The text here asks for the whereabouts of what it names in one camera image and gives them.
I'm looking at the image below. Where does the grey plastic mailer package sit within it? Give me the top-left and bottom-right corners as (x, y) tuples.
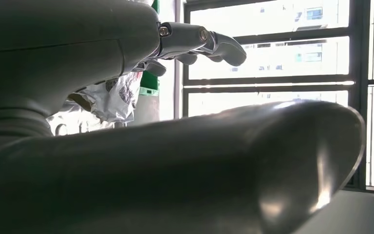
(46, 71), (143, 137)

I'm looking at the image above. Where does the green plastic crate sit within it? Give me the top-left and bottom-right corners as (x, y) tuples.
(139, 0), (161, 98)

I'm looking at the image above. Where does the dark window frame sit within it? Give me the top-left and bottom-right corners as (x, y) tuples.
(174, 0), (374, 195)

